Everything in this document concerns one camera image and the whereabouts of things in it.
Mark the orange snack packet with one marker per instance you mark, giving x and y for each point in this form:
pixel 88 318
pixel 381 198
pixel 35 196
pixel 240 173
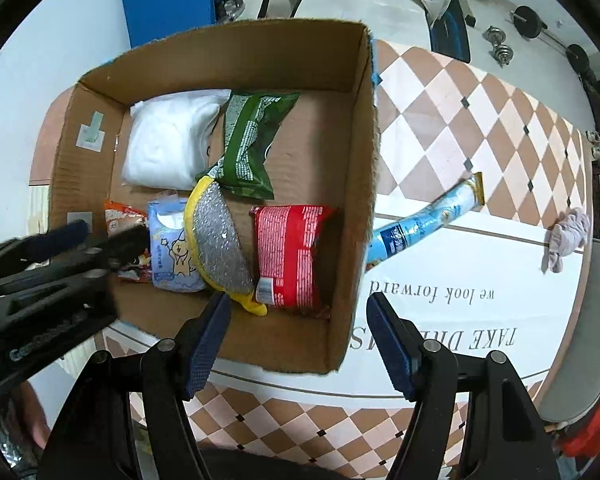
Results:
pixel 122 216

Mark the person's left forearm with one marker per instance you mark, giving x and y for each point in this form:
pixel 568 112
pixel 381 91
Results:
pixel 36 420

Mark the red cloth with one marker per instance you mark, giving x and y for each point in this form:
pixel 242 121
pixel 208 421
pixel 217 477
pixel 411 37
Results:
pixel 594 430

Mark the yellow silver snack bag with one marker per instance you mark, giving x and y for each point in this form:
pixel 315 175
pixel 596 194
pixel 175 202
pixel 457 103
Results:
pixel 215 240

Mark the long blue tube packet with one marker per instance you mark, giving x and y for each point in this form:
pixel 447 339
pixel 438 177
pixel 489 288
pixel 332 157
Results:
pixel 409 230

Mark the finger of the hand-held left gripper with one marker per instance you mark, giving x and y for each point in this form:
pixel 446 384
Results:
pixel 67 237
pixel 127 245

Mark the blue tissue packet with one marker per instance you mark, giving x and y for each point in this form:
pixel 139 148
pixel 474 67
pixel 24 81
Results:
pixel 172 255

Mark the brown cardboard box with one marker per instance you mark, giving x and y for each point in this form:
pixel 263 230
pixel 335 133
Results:
pixel 305 160

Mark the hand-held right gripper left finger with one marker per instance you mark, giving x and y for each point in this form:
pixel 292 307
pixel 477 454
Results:
pixel 207 350

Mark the grey chair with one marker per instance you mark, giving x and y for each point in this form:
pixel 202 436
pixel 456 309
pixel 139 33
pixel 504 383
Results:
pixel 589 320

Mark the blue board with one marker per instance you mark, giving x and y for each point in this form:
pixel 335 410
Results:
pixel 165 0

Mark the white round table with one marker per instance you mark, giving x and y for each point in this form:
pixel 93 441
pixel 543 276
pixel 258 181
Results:
pixel 360 10

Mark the blue chair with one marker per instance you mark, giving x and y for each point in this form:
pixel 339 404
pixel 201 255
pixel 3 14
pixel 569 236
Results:
pixel 449 35

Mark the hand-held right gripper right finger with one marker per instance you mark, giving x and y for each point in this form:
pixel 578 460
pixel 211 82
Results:
pixel 387 342

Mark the white soft packet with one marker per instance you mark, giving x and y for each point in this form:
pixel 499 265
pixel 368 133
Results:
pixel 165 140

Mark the red snack packet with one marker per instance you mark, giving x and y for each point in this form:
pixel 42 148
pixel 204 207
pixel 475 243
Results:
pixel 285 250

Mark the green snack packet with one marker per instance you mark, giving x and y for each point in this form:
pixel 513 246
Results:
pixel 245 145

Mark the black barbell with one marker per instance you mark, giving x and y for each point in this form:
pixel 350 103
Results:
pixel 528 21

